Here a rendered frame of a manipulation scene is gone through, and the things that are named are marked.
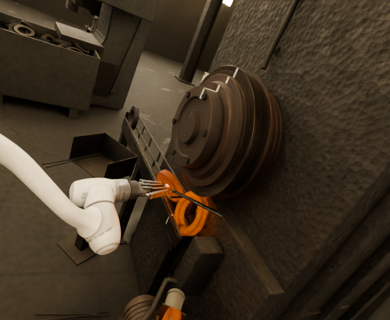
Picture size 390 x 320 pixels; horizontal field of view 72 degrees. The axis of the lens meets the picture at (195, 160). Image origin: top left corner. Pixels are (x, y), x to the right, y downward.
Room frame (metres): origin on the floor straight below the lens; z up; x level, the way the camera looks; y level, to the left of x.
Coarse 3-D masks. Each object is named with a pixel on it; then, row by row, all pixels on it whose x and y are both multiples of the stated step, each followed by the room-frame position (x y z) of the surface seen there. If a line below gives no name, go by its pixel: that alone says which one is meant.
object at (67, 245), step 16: (80, 144) 1.21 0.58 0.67; (96, 144) 1.31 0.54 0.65; (112, 144) 1.33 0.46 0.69; (80, 160) 1.20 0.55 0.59; (96, 160) 1.25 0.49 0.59; (112, 160) 1.31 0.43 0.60; (128, 160) 1.20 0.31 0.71; (96, 176) 1.11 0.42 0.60; (112, 176) 1.12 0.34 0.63; (64, 240) 1.19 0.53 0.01; (80, 240) 1.17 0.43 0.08; (80, 256) 1.13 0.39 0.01
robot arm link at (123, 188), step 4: (116, 180) 0.86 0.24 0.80; (120, 180) 0.87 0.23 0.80; (124, 180) 0.88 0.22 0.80; (116, 184) 0.84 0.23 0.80; (120, 184) 0.85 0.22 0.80; (124, 184) 0.86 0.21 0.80; (128, 184) 0.87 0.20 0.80; (116, 188) 0.83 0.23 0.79; (120, 188) 0.84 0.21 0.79; (124, 188) 0.85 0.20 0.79; (128, 188) 0.86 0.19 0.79; (116, 192) 0.83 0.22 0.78; (120, 192) 0.83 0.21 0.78; (124, 192) 0.84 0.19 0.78; (128, 192) 0.85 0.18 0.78; (116, 196) 0.82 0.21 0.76; (120, 196) 0.83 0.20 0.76; (124, 196) 0.84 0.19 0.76; (128, 196) 0.85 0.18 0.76; (116, 200) 0.82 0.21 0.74; (120, 200) 0.84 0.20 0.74; (124, 200) 0.85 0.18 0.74
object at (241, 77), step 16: (240, 80) 0.89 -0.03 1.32; (256, 80) 0.93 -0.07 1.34; (256, 96) 0.83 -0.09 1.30; (256, 112) 0.78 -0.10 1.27; (256, 128) 0.77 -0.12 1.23; (256, 144) 0.76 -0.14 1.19; (240, 160) 0.74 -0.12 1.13; (256, 160) 0.76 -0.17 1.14; (240, 176) 0.75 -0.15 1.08; (208, 192) 0.79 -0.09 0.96; (224, 192) 0.79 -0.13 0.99
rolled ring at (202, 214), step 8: (192, 192) 0.97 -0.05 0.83; (184, 200) 0.97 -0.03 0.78; (200, 200) 0.91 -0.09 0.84; (176, 208) 0.97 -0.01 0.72; (184, 208) 0.97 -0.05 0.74; (200, 208) 0.89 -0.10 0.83; (176, 216) 0.94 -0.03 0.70; (200, 216) 0.86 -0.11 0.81; (184, 224) 0.92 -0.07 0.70; (192, 224) 0.86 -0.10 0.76; (200, 224) 0.85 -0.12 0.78; (184, 232) 0.86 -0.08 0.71; (192, 232) 0.84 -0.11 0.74
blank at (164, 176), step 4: (160, 172) 1.02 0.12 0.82; (164, 172) 1.01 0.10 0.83; (168, 172) 1.01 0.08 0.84; (160, 176) 1.02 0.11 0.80; (164, 176) 1.00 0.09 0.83; (168, 176) 0.99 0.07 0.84; (172, 176) 1.00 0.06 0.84; (160, 180) 1.04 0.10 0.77; (164, 180) 1.01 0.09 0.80; (168, 180) 0.98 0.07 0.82; (172, 180) 0.98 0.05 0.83; (176, 180) 0.99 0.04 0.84; (168, 184) 1.00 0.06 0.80; (172, 184) 0.97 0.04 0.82; (176, 184) 0.98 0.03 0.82; (172, 188) 0.98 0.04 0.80; (176, 188) 0.97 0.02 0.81; (180, 188) 0.99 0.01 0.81; (168, 192) 1.03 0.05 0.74; (180, 192) 0.99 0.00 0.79; (168, 196) 1.04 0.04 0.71; (172, 200) 1.03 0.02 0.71; (176, 200) 1.00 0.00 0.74
